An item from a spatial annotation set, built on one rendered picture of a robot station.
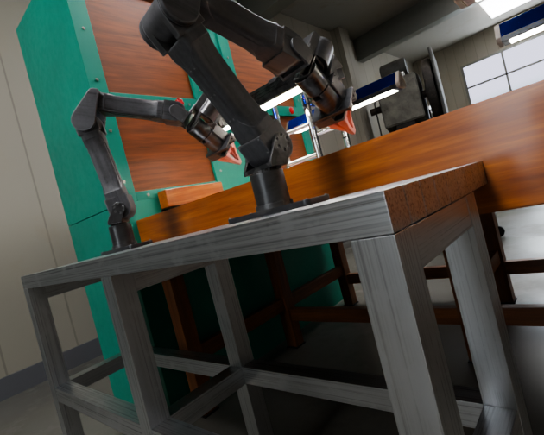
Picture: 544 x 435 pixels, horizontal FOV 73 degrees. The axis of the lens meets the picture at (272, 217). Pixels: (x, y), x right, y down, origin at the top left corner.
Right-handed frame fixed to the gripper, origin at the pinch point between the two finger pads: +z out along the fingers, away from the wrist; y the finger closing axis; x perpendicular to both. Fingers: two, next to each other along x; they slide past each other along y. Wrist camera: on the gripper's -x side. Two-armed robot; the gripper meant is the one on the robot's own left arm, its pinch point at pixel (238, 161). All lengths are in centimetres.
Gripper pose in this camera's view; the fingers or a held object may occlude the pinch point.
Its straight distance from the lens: 122.0
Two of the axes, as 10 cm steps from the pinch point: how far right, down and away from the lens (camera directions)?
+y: -7.2, 1.8, 6.7
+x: -2.2, 8.6, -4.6
